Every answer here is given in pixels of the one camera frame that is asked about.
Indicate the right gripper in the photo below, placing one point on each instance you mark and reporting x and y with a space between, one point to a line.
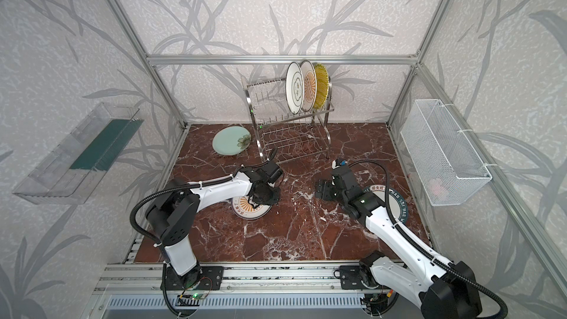
328 190

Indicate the light green flower plate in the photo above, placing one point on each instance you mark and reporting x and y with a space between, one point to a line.
231 141

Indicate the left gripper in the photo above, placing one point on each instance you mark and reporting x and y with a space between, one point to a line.
264 193

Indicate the large orange sun plate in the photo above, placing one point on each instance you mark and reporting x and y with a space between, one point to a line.
310 85

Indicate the yellow green striped plate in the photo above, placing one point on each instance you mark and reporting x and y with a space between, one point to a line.
322 77

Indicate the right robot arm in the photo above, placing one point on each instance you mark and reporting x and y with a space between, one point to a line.
439 287

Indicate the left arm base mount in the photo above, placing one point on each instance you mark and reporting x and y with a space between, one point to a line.
200 278

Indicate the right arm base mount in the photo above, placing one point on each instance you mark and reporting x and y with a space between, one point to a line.
350 278

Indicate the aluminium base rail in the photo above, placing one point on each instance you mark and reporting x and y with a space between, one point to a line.
262 277

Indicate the stainless steel dish rack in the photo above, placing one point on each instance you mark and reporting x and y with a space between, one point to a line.
275 128

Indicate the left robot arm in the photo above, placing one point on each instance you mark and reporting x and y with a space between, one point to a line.
166 217

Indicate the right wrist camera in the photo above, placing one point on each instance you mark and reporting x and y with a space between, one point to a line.
339 164

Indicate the small orange sun plate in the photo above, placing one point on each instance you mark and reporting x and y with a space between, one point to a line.
244 208

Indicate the white plate green emblem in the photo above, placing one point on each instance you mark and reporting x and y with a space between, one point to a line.
294 88

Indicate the white wire mesh basket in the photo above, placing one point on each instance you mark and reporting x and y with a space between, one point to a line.
449 167

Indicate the white plate green rim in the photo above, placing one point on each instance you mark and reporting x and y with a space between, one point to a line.
399 206

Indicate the clear plastic tray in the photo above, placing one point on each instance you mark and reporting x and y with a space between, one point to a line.
72 171

